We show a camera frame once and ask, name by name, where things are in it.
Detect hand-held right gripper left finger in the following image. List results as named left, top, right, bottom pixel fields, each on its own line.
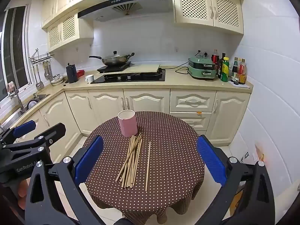
left=25, top=135, right=104, bottom=225

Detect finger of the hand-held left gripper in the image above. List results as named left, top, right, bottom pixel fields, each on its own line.
left=2, top=122, right=66, bottom=156
left=0, top=120, right=36, bottom=145

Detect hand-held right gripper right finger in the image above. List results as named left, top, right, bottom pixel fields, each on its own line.
left=196, top=135, right=275, bottom=225

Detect bundle of wooden chopsticks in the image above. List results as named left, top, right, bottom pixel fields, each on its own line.
left=115, top=132, right=143, bottom=189

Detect pink cylindrical cup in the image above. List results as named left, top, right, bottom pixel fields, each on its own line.
left=118, top=109, right=138, bottom=138

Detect slim wooden chopstick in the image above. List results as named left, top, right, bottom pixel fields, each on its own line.
left=145, top=142, right=151, bottom=192

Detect person's left hand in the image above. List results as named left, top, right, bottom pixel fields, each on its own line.
left=18, top=180, right=29, bottom=207

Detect steel kitchen sink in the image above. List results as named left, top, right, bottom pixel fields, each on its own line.
left=0, top=94, right=51, bottom=127

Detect steel faucet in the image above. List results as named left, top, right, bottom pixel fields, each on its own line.
left=7, top=82, right=25, bottom=109

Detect brown polka dot tablecloth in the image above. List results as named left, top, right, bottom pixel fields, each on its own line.
left=82, top=111, right=205, bottom=216

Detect stacked plates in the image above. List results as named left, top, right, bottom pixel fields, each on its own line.
left=50, top=74, right=64, bottom=86

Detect black knife block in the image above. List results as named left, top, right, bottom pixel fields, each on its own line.
left=66, top=62, right=78, bottom=83

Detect cream base cabinets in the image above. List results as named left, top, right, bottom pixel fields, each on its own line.
left=0, top=88, right=252, bottom=167

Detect dark framed window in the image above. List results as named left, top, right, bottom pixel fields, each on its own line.
left=0, top=5, right=32, bottom=101

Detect black induction cooker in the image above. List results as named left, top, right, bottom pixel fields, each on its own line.
left=97, top=61, right=132, bottom=74

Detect green yellow label bottle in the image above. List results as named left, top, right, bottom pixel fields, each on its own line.
left=220, top=57, right=230, bottom=82

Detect dark soy sauce bottle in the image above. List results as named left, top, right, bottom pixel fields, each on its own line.
left=232, top=57, right=239, bottom=83

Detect green electric grill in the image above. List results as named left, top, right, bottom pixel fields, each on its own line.
left=187, top=55, right=216, bottom=80

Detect tall dark glass bottle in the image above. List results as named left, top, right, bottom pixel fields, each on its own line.
left=217, top=53, right=226, bottom=79

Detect steel wok with lid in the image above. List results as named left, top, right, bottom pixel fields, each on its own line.
left=89, top=51, right=135, bottom=66

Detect black glass gas hob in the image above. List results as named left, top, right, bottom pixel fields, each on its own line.
left=90, top=69, right=166, bottom=84

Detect red label cola bottle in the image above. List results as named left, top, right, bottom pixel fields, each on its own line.
left=211, top=49, right=220, bottom=64

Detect steel range hood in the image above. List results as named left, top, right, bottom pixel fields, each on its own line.
left=77, top=0, right=170, bottom=21

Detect metal wall utensil rack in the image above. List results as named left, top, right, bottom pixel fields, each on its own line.
left=28, top=48, right=55, bottom=64

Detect black power cable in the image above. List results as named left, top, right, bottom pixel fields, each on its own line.
left=162, top=63, right=189, bottom=74

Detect small cream lattice wall cabinet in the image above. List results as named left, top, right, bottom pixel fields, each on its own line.
left=47, top=13, right=94, bottom=52

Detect cream plain wall cabinet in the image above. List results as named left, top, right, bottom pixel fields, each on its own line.
left=42, top=0, right=132, bottom=29

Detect wide cream lattice wall cabinet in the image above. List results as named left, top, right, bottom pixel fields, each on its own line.
left=172, top=0, right=245, bottom=35

